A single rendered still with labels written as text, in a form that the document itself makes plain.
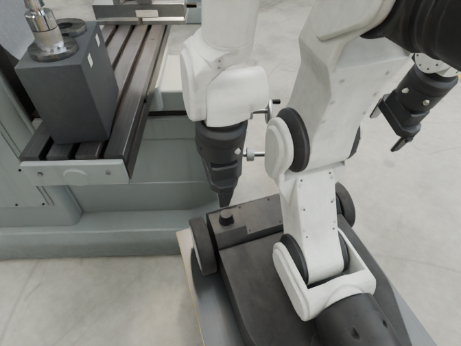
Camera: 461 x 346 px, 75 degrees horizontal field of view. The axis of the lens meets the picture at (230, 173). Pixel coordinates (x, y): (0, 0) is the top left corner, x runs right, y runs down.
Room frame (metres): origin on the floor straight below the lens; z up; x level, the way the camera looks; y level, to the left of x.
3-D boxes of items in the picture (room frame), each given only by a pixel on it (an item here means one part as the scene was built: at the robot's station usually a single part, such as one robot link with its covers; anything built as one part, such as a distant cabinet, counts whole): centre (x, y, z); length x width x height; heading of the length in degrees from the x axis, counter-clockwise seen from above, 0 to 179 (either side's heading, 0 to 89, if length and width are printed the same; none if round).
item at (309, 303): (0.37, -0.24, 0.68); 0.21 x 0.20 x 0.13; 19
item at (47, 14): (0.59, 0.35, 1.24); 0.05 x 0.05 x 0.01
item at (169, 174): (1.07, 0.35, 0.49); 0.80 x 0.30 x 0.60; 92
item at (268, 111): (1.08, -0.13, 0.69); 0.16 x 0.12 x 0.12; 92
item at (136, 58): (1.08, 0.37, 0.95); 1.24 x 0.23 x 0.08; 2
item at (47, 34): (0.59, 0.35, 1.21); 0.05 x 0.05 x 0.05
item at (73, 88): (0.64, 0.36, 1.09); 0.22 x 0.12 x 0.20; 8
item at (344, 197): (0.72, -0.40, 0.50); 0.20 x 0.05 x 0.20; 19
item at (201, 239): (0.55, 0.10, 0.50); 0.20 x 0.05 x 0.20; 19
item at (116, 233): (1.06, 0.62, 0.10); 1.20 x 0.60 x 0.20; 92
